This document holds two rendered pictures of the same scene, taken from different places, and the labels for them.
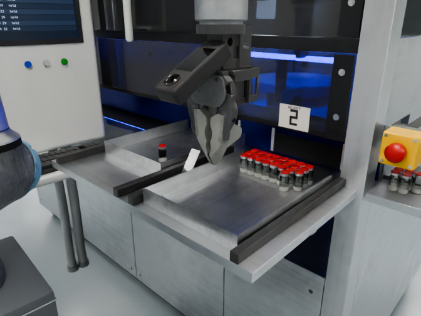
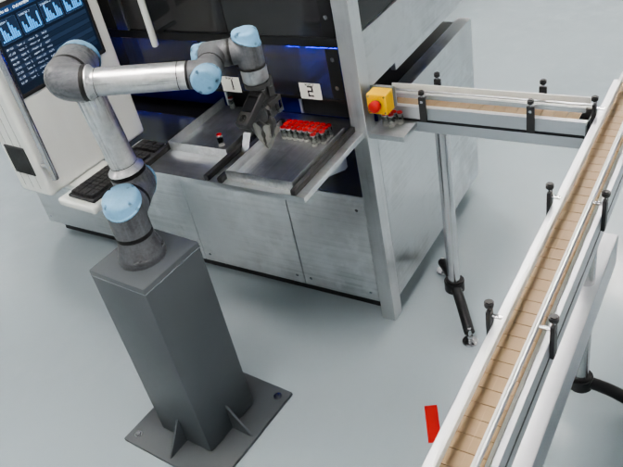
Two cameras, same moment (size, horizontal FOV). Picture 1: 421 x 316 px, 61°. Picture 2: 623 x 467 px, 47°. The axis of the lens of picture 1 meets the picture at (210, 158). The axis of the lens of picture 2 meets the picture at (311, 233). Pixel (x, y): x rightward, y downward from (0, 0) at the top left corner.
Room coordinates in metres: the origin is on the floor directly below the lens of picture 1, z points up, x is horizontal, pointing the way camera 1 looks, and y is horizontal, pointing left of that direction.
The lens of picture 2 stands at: (-1.35, 0.11, 2.05)
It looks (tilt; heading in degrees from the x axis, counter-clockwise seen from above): 36 degrees down; 354
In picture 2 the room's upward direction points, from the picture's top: 13 degrees counter-clockwise
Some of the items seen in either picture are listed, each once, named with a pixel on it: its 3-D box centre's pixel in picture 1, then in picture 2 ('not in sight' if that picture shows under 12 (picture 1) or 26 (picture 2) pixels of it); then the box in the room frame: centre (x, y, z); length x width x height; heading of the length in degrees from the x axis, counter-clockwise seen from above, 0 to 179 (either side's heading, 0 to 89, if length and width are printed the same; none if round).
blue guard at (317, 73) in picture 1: (108, 63); (126, 58); (1.44, 0.40, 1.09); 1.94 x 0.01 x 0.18; 47
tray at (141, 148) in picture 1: (176, 142); (224, 126); (1.04, 0.10, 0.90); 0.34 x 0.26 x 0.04; 137
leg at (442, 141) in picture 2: not in sight; (449, 214); (0.73, -0.61, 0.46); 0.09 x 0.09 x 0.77; 47
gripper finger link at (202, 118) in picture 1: (213, 132); (264, 131); (0.56, -0.01, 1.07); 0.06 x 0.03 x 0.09; 137
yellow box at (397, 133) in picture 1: (403, 147); (381, 99); (0.72, -0.41, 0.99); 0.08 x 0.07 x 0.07; 137
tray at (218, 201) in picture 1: (240, 188); (286, 153); (0.72, -0.07, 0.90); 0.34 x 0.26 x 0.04; 136
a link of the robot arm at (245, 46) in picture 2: not in sight; (247, 48); (0.55, -0.01, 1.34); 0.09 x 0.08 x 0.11; 76
